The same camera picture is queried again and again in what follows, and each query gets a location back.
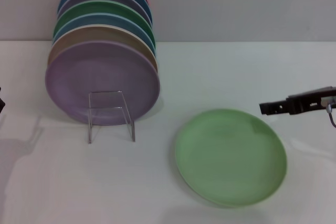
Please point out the clear acrylic plate rack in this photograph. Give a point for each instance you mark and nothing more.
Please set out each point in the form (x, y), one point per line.
(105, 92)

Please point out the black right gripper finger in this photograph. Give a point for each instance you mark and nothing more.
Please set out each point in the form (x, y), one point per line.
(273, 108)

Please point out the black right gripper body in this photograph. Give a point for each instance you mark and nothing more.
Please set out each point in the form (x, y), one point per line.
(302, 102)

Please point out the lilac plate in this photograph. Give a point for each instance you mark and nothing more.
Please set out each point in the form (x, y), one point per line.
(76, 77)

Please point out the tan plate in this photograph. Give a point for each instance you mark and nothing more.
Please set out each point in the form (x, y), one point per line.
(99, 35)

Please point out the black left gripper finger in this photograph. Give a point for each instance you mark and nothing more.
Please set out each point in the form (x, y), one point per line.
(1, 100)

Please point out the light green plate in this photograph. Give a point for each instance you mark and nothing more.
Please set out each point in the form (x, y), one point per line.
(225, 155)

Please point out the dark green plate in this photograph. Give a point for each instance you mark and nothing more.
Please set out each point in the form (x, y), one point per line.
(99, 7)

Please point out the light blue plate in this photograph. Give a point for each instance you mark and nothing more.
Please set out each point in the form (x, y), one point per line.
(99, 20)

